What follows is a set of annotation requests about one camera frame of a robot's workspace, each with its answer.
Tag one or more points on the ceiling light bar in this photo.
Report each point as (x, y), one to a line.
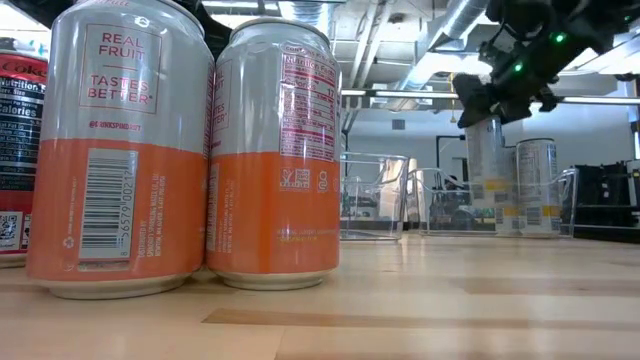
(415, 93)

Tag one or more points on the white door panel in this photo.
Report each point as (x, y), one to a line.
(413, 185)

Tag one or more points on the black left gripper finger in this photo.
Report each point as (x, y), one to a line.
(210, 30)

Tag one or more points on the red Coke can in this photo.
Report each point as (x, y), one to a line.
(20, 125)

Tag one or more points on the black cabinet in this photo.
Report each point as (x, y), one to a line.
(600, 195)

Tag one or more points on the black pipe stand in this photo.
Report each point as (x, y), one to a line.
(438, 150)

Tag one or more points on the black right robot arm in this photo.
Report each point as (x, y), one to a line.
(575, 20)

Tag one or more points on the clear plastic bin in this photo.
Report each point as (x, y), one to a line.
(375, 200)
(440, 200)

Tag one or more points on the white Celsius can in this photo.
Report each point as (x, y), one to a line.
(510, 175)
(537, 175)
(485, 160)

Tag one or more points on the silver spiral ceiling duct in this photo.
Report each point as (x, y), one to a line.
(310, 12)

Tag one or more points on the orange and grey Spindrift can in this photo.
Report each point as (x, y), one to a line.
(120, 200)
(275, 210)

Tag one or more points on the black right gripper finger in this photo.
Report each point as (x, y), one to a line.
(477, 100)

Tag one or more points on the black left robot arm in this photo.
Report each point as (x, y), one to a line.
(35, 10)

